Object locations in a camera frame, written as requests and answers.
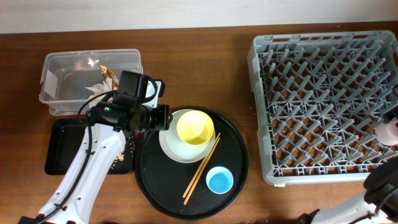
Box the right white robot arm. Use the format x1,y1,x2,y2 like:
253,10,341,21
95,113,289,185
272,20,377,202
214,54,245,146
297,158,397,224

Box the grey dishwasher rack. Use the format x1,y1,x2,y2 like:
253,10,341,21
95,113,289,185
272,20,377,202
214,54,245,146
247,30,397,187

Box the pink cup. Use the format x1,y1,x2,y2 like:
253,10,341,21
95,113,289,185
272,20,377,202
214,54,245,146
375,119,397,146

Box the black rectangular tray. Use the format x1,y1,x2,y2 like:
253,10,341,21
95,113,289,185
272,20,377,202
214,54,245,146
44,119,133,175

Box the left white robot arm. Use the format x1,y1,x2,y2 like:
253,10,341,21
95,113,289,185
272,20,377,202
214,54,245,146
19,101,172,223

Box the yellow bowl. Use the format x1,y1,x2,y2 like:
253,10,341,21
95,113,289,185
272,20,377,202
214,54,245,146
177,110,215,146

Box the gold snack wrapper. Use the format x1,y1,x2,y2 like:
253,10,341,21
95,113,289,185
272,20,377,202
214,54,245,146
99,65,119,90

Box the grey round plate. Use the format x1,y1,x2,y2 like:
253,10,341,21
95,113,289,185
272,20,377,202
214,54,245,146
159,109,216,163

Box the white tissue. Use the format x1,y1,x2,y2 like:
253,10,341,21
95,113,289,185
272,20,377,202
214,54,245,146
85,78,113,108

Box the wooden chopstick right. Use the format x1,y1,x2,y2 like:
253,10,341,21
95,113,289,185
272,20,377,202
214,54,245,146
183,137,221,206

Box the round black serving tray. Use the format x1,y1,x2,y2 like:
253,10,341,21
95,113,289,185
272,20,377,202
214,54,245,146
134,110,249,220

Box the clear plastic waste bin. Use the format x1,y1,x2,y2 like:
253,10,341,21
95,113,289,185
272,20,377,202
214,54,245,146
39,49,144,116

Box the food scraps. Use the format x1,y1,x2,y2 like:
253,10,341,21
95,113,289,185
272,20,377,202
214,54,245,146
115,136,135,162

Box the blue cup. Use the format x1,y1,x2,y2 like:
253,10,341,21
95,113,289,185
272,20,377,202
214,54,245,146
206,166,234,194

